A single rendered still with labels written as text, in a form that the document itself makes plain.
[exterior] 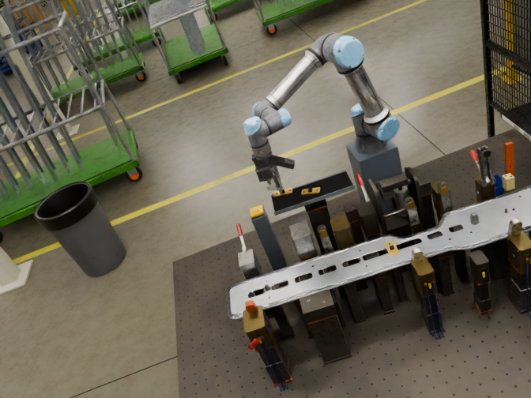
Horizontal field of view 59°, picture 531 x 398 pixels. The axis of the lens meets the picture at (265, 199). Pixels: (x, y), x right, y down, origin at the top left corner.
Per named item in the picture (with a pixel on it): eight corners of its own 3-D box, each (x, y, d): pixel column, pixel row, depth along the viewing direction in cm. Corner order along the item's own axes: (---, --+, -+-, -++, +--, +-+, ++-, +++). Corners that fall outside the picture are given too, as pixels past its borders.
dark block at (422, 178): (431, 257, 221) (419, 185, 197) (424, 247, 226) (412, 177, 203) (441, 253, 220) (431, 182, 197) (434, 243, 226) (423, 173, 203)
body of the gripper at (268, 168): (260, 174, 207) (251, 151, 200) (279, 169, 205) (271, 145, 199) (260, 183, 201) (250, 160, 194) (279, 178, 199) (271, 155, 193)
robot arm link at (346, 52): (386, 122, 227) (337, 26, 195) (406, 131, 214) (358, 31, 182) (367, 138, 226) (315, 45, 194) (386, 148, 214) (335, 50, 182)
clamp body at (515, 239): (524, 321, 181) (523, 257, 162) (507, 298, 191) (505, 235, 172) (541, 315, 181) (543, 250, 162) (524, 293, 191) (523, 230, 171)
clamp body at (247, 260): (265, 320, 223) (239, 267, 202) (262, 302, 232) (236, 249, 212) (280, 315, 222) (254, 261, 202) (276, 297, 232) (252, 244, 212)
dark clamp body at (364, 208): (376, 279, 221) (359, 217, 200) (369, 262, 231) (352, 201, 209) (391, 274, 220) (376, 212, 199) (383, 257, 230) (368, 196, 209)
